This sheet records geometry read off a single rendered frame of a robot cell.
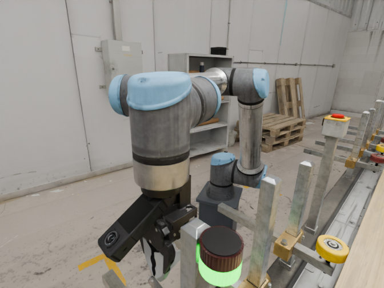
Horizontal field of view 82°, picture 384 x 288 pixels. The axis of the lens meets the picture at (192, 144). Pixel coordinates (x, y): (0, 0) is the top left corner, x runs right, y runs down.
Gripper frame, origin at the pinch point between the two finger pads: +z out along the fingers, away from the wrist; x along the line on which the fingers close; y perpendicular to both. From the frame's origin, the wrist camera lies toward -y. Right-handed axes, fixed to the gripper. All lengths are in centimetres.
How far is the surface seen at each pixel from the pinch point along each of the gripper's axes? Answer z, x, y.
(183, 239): -13.1, -6.9, 0.6
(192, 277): -7.1, -9.0, 0.7
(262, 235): 0.9, -8.4, 25.7
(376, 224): 11, -28, 70
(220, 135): 74, 197, 279
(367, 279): 11, -29, 42
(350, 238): 39, -21, 98
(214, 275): -12.4, -13.8, -0.3
